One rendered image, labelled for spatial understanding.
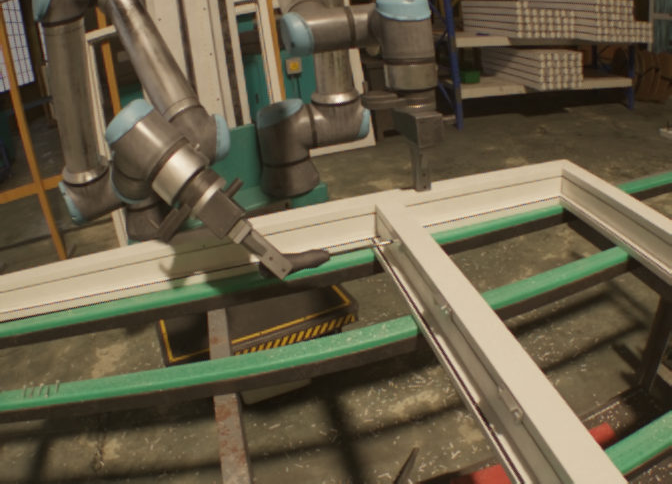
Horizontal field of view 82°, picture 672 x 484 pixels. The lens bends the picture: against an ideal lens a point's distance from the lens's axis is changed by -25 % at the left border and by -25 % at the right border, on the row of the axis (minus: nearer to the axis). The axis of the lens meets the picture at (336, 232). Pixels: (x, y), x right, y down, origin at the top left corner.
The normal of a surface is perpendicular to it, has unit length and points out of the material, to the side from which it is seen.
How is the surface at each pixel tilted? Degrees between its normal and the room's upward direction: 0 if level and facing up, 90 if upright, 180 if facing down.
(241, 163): 90
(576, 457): 0
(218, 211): 69
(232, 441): 0
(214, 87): 90
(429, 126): 90
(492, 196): 90
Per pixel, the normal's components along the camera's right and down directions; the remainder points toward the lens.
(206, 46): 0.41, 0.36
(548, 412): -0.12, -0.89
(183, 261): 0.21, 0.41
